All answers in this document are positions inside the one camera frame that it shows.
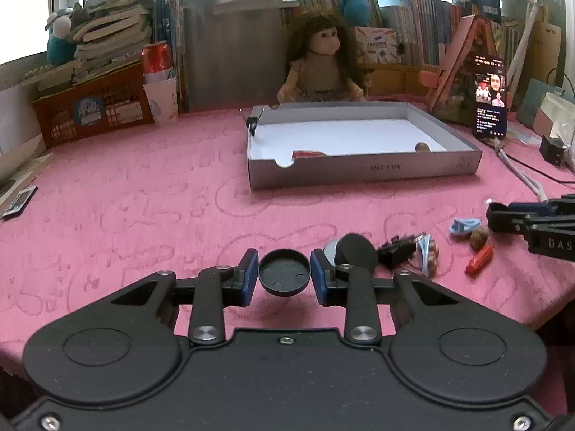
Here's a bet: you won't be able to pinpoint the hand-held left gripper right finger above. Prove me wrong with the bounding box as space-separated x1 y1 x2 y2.
310 249 464 346

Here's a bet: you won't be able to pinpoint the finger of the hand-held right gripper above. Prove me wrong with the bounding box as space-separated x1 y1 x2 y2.
486 202 556 237
550 194 575 217

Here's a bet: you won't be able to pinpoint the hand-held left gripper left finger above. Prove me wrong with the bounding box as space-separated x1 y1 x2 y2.
110 248 260 346

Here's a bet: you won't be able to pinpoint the blue plastic clip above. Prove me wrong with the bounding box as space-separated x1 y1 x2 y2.
415 233 434 274
449 217 482 236

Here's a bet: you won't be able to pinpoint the black binder clip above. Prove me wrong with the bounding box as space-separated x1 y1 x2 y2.
240 108 262 138
378 232 427 271

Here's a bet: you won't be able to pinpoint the shallow white cardboard box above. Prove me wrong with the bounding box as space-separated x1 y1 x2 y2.
246 101 483 190

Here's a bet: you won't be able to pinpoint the black power adapter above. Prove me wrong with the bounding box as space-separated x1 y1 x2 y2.
539 136 567 166

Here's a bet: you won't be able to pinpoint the teal paper bag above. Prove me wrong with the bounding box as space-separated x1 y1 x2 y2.
516 78 555 127

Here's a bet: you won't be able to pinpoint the black smartphone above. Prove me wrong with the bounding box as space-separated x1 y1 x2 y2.
471 54 511 141

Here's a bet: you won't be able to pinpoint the pink embossed tablecloth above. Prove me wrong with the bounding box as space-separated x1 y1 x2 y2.
0 99 575 375

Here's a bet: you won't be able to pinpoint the brown cardboard sheet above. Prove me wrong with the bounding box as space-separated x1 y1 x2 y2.
528 20 563 99

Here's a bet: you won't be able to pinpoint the pink toy house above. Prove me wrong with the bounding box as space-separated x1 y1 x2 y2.
419 15 508 126

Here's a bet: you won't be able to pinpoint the white stand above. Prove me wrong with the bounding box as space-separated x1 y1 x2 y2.
507 0 545 102

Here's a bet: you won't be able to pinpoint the white paper cup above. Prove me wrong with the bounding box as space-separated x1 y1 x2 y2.
143 76 179 127

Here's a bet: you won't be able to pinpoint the row of shelved books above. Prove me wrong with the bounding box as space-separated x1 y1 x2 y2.
287 0 456 67

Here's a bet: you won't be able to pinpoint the long-haired doll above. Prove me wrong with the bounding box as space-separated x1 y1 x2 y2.
277 13 371 104

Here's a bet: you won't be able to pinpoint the white printed carton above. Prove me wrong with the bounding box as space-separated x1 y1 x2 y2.
355 26 401 66

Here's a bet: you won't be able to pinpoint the grey metallic box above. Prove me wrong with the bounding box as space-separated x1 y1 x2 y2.
181 0 289 114

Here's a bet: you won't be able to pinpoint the red plastic basket with label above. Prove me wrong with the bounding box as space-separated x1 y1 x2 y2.
31 60 156 149

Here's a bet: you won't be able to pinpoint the red soda can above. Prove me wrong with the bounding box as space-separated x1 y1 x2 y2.
141 41 175 84

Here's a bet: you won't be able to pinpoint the black remote control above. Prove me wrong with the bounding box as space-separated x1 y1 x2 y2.
1 185 39 221

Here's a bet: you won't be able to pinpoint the upright blue books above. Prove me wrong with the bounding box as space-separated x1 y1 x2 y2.
152 0 186 114

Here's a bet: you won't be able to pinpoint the pile of books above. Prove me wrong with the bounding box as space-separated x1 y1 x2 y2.
20 0 154 96

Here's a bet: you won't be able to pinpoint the blue plush toy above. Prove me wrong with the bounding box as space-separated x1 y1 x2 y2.
45 9 79 67

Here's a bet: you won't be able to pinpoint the white cable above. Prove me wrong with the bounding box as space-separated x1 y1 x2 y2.
493 141 549 204

